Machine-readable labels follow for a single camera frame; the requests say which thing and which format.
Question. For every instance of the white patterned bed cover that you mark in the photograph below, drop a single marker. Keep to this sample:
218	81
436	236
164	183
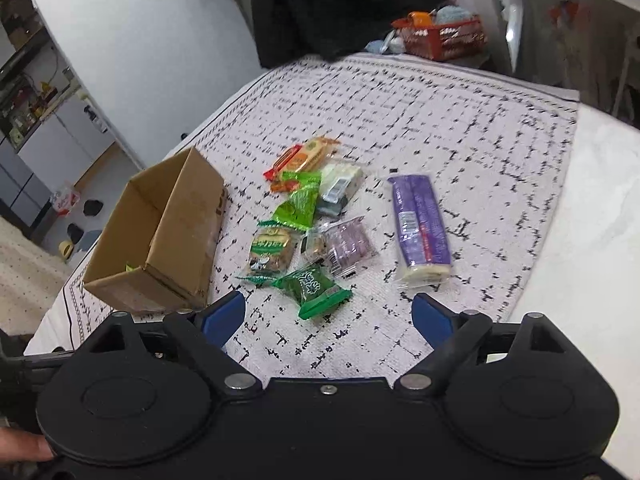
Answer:
462	172

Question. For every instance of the dark green snack packet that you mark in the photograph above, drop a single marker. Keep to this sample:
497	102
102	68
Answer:
312	290

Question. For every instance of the light green snack packet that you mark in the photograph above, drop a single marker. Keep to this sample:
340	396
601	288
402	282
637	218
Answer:
297	211

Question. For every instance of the red candy bar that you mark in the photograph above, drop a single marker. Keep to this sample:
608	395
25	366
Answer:
281	162

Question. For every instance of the black clothing pile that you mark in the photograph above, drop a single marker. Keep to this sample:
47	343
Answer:
288	29

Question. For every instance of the grey white desk shelf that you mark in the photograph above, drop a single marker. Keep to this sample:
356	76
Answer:
591	46

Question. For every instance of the person's hand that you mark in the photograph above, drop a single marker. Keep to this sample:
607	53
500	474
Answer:
22	446

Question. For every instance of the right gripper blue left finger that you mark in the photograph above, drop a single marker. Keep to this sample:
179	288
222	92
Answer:
201	338

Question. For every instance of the long purple white snack bar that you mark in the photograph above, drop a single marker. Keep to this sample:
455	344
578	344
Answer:
424	254

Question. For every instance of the red plastic basket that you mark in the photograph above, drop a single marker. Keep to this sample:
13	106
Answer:
440	42

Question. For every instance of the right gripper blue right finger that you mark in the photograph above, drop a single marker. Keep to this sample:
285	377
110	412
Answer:
454	338

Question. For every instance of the white cake black packet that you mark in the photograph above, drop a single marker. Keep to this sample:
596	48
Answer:
340	180

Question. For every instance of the brown cardboard box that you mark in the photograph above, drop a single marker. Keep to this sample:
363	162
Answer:
167	221

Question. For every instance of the grey cabinet drawers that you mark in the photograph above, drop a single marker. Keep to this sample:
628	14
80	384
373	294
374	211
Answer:
60	150

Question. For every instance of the clear purple snack packet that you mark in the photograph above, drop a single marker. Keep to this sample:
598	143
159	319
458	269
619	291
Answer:
342	246

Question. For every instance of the green cow biscuit packet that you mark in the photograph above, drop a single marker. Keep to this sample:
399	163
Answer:
271	253

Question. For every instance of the orange yellow biscuit packet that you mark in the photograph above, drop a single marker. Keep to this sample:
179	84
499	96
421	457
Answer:
309	158

